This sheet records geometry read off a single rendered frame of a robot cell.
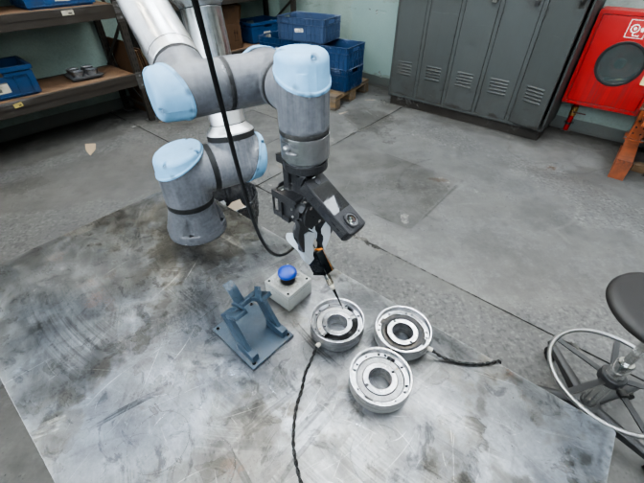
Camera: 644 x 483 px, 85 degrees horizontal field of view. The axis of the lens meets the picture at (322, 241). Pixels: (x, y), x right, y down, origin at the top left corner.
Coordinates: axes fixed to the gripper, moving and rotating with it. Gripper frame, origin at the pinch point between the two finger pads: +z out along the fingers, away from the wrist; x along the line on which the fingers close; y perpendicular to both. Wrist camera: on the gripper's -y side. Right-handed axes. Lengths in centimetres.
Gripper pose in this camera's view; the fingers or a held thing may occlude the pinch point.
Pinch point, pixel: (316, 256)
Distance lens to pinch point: 67.4
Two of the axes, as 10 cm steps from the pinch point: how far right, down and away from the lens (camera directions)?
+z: 0.0, 7.6, 6.5
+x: -6.8, 4.8, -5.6
